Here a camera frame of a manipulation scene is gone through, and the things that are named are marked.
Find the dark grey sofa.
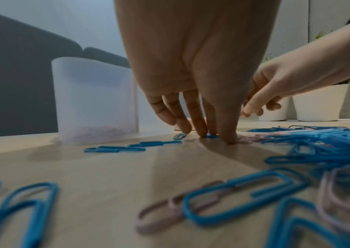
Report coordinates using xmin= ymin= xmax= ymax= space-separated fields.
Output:
xmin=0 ymin=7 xmax=131 ymax=139

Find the heap of pink paper clips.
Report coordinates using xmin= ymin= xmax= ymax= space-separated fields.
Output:
xmin=66 ymin=125 xmax=137 ymax=140

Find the person's right hand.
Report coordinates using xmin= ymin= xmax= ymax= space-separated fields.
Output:
xmin=240 ymin=21 xmax=350 ymax=119

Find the white plant pot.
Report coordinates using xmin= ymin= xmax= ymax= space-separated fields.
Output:
xmin=292 ymin=83 xmax=350 ymax=122
xmin=259 ymin=95 xmax=290 ymax=122

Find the clear plastic divided box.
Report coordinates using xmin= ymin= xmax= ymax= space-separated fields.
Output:
xmin=51 ymin=56 xmax=176 ymax=146

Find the person's left hand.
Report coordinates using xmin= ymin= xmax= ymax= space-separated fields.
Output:
xmin=113 ymin=0 xmax=283 ymax=145

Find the pile of mixed paper clips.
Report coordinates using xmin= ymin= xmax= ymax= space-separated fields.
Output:
xmin=134 ymin=125 xmax=350 ymax=248

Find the group of blue paper clips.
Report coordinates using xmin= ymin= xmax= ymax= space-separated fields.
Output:
xmin=0 ymin=132 xmax=191 ymax=248

